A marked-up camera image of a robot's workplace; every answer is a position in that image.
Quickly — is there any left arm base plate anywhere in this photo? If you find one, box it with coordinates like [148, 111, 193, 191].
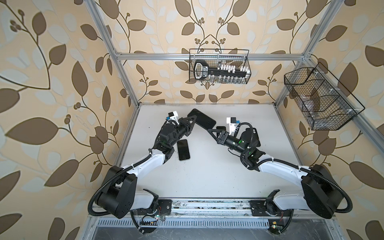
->
[134, 199, 173, 216]

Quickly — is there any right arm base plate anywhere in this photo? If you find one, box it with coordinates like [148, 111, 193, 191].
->
[249, 200, 292, 218]

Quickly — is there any right wire basket black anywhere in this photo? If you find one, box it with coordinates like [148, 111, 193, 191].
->
[284, 62, 366, 131]

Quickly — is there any back wire basket black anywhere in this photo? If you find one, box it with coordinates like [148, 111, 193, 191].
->
[189, 48, 252, 85]

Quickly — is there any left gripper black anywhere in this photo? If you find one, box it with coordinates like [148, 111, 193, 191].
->
[167, 114, 196, 149]

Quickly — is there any phone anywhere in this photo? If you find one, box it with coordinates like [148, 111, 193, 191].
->
[177, 139, 191, 161]
[188, 109, 217, 130]
[216, 126, 227, 131]

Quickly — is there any wire basket black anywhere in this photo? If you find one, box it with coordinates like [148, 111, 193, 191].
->
[284, 62, 366, 131]
[189, 48, 252, 85]

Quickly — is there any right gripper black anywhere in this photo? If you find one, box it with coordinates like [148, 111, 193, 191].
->
[208, 128, 247, 157]

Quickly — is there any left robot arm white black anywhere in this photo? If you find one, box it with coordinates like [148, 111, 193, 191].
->
[88, 115, 197, 219]

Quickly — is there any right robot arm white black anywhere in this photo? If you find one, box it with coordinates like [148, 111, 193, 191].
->
[208, 123, 353, 219]

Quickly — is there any black phone case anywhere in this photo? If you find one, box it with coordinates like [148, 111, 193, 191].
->
[247, 128, 261, 146]

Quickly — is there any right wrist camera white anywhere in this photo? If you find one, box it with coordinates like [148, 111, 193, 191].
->
[227, 117, 240, 136]

